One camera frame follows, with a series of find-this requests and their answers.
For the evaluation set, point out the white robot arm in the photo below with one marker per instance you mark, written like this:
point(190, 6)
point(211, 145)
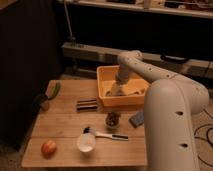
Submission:
point(169, 104)

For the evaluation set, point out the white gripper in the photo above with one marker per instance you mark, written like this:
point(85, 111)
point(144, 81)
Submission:
point(122, 77)

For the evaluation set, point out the white paper cup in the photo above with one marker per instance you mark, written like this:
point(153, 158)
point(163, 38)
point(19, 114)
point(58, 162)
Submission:
point(86, 142)

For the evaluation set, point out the grey wall shelf rail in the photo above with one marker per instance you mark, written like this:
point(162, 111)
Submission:
point(190, 67)

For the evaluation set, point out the yellow plastic bin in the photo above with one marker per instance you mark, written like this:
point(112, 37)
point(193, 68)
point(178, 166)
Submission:
point(131, 93)

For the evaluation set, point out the red yellow apple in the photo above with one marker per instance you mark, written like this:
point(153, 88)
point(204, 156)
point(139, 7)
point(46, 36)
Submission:
point(48, 148)

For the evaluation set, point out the small metal cup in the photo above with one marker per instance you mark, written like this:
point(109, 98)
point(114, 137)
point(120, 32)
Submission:
point(44, 104)

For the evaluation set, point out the green cucumber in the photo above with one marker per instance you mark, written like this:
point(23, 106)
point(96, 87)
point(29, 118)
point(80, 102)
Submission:
point(55, 91)

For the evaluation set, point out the black striped bar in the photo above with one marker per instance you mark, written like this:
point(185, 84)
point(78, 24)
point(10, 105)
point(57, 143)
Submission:
point(90, 104)

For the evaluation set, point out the glass jar of nuts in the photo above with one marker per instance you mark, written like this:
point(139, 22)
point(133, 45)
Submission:
point(112, 120)

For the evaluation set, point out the blue sponge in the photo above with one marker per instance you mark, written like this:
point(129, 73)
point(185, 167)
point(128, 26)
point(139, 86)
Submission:
point(137, 119)

